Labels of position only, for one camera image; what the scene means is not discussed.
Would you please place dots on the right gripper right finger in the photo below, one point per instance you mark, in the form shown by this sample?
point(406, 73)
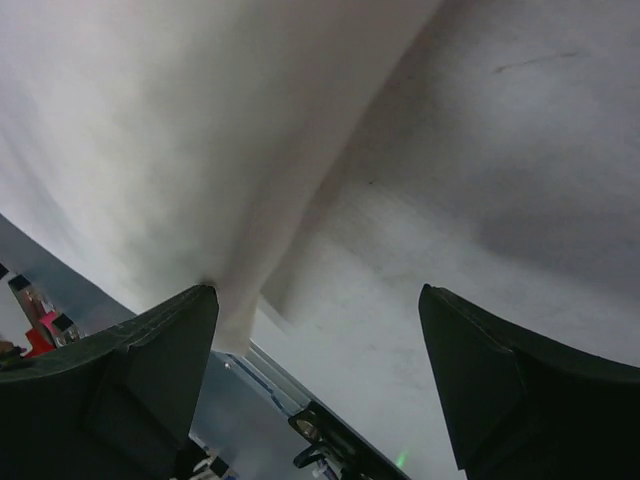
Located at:
point(519, 405)

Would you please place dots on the cream pillowcase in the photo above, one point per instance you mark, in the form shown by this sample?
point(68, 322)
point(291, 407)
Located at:
point(152, 145)

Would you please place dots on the aluminium mounting rail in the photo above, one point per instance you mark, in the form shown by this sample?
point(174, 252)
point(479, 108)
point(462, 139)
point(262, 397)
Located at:
point(268, 379)

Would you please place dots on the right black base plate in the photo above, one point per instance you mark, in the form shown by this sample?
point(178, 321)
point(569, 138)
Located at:
point(336, 448)

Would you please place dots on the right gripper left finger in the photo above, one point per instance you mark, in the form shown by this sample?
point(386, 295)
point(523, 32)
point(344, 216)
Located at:
point(118, 404)

